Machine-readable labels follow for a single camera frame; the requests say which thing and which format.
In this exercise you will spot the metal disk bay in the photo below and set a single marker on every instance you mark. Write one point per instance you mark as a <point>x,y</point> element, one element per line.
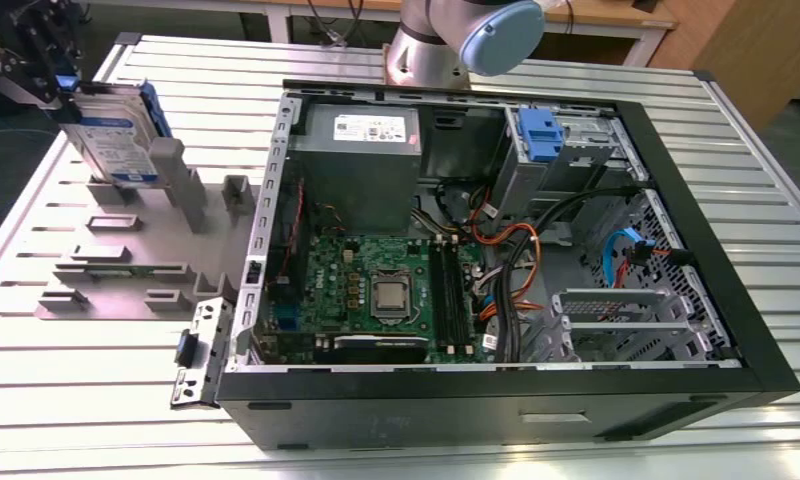
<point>614,326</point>

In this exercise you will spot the grey power supply unit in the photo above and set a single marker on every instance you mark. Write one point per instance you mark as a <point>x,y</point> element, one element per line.
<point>360,175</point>

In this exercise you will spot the silver CPU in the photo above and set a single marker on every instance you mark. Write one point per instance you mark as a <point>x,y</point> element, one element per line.
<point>390,294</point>

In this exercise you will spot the black graphics card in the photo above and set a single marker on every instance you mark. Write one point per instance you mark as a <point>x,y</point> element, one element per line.
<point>380,347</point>

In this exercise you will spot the metal expansion slot retainer bracket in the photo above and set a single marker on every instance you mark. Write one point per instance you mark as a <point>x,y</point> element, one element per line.
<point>207,350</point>

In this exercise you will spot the wooden desk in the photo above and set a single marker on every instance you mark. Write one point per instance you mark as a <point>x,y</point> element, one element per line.
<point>607,20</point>

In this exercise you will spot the green RAM stick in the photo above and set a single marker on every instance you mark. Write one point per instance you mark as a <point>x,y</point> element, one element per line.
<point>116,271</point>

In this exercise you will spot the black RAM slot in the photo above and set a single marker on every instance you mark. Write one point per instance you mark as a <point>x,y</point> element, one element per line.
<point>460,295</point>
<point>442,295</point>

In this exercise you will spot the green motherboard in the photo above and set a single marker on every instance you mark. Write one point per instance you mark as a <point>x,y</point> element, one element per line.
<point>334,280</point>

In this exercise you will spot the wooden cabinet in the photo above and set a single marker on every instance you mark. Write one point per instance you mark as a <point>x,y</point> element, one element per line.
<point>761,50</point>

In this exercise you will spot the hard disk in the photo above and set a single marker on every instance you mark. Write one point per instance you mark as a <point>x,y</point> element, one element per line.
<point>116,145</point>

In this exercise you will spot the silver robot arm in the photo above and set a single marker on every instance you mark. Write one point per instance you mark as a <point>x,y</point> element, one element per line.
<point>427,55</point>

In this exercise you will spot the grey parts rack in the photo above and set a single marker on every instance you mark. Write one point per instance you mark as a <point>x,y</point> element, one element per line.
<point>160,280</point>

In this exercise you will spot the blue plastic drive latch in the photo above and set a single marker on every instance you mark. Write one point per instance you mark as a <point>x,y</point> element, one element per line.
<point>540,135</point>

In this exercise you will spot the black PC case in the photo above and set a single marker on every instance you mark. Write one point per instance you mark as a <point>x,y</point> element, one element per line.
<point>440,410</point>

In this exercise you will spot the grey metal drive cage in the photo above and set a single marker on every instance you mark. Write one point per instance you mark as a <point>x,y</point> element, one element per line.
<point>540,180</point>

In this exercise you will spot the CPU socket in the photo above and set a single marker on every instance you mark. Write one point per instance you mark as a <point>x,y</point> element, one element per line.
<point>394,316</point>

